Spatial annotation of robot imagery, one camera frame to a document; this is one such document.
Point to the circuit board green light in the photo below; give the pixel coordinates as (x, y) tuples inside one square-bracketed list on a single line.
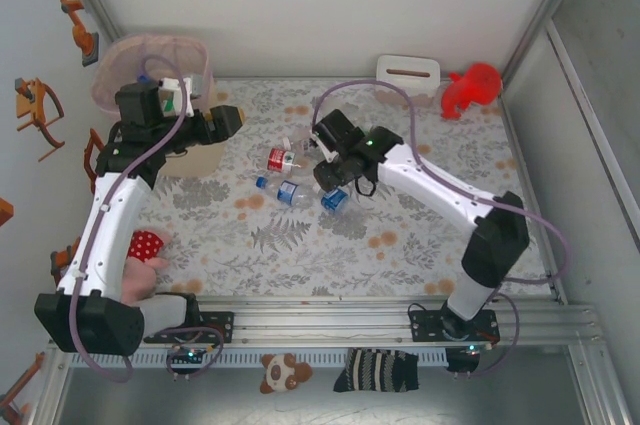
[(470, 350), (190, 355)]

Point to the brown panda plush toy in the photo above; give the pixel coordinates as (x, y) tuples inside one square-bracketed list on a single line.
[(280, 372)]

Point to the white tissue box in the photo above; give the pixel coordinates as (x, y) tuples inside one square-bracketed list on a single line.
[(395, 63)]

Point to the blue label bottle white cap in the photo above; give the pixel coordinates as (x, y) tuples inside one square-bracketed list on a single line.
[(334, 201)]

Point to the clear bottle red label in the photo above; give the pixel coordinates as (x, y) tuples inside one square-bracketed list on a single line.
[(281, 160)]

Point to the pink mesh waste bin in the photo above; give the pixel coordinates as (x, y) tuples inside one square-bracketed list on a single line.
[(197, 162)]

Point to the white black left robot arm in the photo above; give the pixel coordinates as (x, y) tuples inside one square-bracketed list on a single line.
[(107, 225)]

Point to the clear bottle purple label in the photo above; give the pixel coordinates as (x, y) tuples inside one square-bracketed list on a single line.
[(302, 144)]

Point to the red plastic watering can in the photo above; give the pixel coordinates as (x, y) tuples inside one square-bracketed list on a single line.
[(475, 85)]

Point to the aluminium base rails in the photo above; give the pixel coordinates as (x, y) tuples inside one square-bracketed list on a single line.
[(320, 325)]

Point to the black white striped sock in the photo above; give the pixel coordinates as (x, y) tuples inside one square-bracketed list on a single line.
[(375, 370)]

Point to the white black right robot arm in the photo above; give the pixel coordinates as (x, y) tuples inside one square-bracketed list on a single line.
[(435, 180)]

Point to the floral grey tablecloth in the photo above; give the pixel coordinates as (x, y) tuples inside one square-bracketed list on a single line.
[(350, 285)]

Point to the aluminium frame leg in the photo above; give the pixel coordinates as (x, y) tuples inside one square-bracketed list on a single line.
[(47, 407), (605, 410)]

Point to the pink pig plush toy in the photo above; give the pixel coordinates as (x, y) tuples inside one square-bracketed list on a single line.
[(147, 245)]

